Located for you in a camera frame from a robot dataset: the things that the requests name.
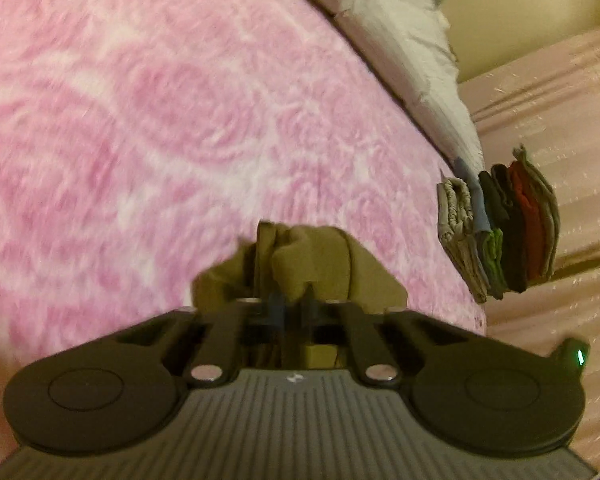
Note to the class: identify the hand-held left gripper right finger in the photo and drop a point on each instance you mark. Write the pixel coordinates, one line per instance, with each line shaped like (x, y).
(305, 310)

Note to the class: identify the olive green shirt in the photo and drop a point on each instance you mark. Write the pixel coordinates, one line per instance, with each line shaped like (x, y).
(305, 255)

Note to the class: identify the pink floral blanket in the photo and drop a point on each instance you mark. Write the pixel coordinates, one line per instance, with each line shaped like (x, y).
(155, 135)

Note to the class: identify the white pillow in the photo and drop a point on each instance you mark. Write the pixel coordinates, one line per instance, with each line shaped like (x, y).
(400, 35)

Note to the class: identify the pale pink curtain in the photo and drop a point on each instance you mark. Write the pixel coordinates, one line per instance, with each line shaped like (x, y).
(555, 125)

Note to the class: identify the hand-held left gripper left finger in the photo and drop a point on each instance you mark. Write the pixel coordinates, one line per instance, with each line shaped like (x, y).
(276, 310)

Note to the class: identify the stack of folded clothes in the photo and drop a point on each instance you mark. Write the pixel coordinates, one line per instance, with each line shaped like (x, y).
(500, 225)

